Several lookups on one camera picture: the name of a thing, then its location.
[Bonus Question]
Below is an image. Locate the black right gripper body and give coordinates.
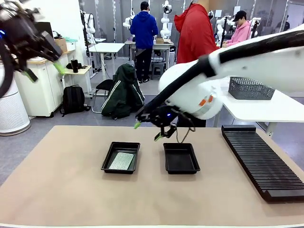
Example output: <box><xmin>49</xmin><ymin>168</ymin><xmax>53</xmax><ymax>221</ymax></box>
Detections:
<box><xmin>142</xmin><ymin>105</ymin><xmax>181</xmax><ymax>129</ymax></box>

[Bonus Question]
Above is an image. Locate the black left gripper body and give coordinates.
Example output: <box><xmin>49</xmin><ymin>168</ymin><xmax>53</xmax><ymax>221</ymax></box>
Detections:
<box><xmin>0</xmin><ymin>4</ymin><xmax>44</xmax><ymax>71</ymax></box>

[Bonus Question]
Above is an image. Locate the green printed circuit board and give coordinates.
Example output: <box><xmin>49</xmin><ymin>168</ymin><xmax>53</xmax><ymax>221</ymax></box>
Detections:
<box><xmin>108</xmin><ymin>152</ymin><xmax>135</xmax><ymax>171</ymax></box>

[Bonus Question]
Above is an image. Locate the black ESD tray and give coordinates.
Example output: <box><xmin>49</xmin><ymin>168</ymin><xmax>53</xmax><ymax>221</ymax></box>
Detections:
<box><xmin>162</xmin><ymin>142</ymin><xmax>201</xmax><ymax>175</ymax></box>
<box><xmin>100</xmin><ymin>142</ymin><xmax>141</xmax><ymax>175</ymax></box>

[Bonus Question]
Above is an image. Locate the brown cardboard box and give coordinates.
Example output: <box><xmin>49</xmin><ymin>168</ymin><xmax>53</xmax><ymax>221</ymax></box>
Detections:
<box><xmin>54</xmin><ymin>37</ymin><xmax>68</xmax><ymax>53</ymax></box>

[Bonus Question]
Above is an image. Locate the white cabinet with wood top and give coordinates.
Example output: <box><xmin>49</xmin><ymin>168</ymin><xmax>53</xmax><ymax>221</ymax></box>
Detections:
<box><xmin>14</xmin><ymin>49</ymin><xmax>76</xmax><ymax>117</ymax></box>

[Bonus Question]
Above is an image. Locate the dark green jacket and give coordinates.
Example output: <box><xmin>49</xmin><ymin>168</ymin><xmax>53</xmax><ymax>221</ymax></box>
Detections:
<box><xmin>101</xmin><ymin>60</ymin><xmax>147</xmax><ymax>121</ymax></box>

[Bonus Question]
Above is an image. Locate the black tumbler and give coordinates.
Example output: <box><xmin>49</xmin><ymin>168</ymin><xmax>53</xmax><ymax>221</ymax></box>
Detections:
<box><xmin>70</xmin><ymin>56</ymin><xmax>79</xmax><ymax>73</ymax></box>

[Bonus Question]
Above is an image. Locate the small wood top table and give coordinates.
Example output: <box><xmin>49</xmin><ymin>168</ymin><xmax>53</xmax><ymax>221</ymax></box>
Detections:
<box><xmin>58</xmin><ymin>66</ymin><xmax>94</xmax><ymax>99</ymax></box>

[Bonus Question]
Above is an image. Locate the white air purifier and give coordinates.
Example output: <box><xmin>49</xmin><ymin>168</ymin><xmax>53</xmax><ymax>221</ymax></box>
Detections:
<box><xmin>0</xmin><ymin>71</ymin><xmax>31</xmax><ymax>136</ymax></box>

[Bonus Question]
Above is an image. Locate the grey plastic stool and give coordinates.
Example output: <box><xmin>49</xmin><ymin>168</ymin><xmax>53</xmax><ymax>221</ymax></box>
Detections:
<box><xmin>151</xmin><ymin>62</ymin><xmax>166</xmax><ymax>80</ymax></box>

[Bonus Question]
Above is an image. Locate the black backpack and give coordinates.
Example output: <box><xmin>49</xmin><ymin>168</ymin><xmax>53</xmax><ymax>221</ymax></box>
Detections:
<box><xmin>60</xmin><ymin>85</ymin><xmax>92</xmax><ymax>117</ymax></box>

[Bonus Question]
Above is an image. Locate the black folding chair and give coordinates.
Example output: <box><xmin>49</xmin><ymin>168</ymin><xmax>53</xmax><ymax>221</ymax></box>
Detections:
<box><xmin>91</xmin><ymin>79</ymin><xmax>114</xmax><ymax>114</ymax></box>

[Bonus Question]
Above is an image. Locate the white standing desk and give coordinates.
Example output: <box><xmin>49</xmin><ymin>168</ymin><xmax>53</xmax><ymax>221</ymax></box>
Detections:
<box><xmin>88</xmin><ymin>42</ymin><xmax>126</xmax><ymax>80</ymax></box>

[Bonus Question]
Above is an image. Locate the wood top workbench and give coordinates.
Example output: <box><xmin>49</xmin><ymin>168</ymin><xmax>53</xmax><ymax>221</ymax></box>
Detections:
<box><xmin>124</xmin><ymin>40</ymin><xmax>175</xmax><ymax>80</ymax></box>

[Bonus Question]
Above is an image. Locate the person in red jacket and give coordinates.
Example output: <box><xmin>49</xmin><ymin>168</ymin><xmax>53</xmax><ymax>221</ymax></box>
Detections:
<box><xmin>174</xmin><ymin>0</ymin><xmax>220</xmax><ymax>128</ymax></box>

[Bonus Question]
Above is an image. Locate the person in blue hoodie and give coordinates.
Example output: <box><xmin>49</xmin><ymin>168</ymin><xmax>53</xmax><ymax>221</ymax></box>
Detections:
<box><xmin>129</xmin><ymin>1</ymin><xmax>159</xmax><ymax>84</ymax></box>

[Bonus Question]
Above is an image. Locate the grey mesh basket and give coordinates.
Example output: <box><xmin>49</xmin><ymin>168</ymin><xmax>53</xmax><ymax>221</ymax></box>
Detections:
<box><xmin>228</xmin><ymin>76</ymin><xmax>276</xmax><ymax>101</ymax></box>

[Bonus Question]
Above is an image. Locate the white side table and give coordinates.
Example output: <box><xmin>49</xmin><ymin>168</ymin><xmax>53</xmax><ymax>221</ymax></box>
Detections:
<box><xmin>212</xmin><ymin>76</ymin><xmax>304</xmax><ymax>137</ymax></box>

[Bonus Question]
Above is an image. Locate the black slotted board rack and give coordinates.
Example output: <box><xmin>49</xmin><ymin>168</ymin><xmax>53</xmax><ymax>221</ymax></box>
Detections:
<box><xmin>221</xmin><ymin>124</ymin><xmax>304</xmax><ymax>204</ymax></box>

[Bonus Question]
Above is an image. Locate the person in pink hoodie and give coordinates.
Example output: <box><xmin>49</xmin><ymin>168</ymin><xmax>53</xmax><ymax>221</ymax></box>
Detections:
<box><xmin>224</xmin><ymin>10</ymin><xmax>252</xmax><ymax>48</ymax></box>

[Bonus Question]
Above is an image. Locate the thin black right gripper cable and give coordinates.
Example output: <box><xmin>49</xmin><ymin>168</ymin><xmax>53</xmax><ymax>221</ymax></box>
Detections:
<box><xmin>174</xmin><ymin>110</ymin><xmax>196</xmax><ymax>144</ymax></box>

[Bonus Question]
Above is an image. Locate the black camera stand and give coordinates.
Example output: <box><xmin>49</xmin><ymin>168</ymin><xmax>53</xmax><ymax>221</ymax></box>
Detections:
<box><xmin>80</xmin><ymin>9</ymin><xmax>92</xmax><ymax>57</ymax></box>
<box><xmin>219</xmin><ymin>16</ymin><xmax>228</xmax><ymax>48</ymax></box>

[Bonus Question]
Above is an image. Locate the black right arm cable sleeve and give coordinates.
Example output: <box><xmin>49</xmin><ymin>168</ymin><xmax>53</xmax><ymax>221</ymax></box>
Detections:
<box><xmin>135</xmin><ymin>29</ymin><xmax>304</xmax><ymax>119</ymax></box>

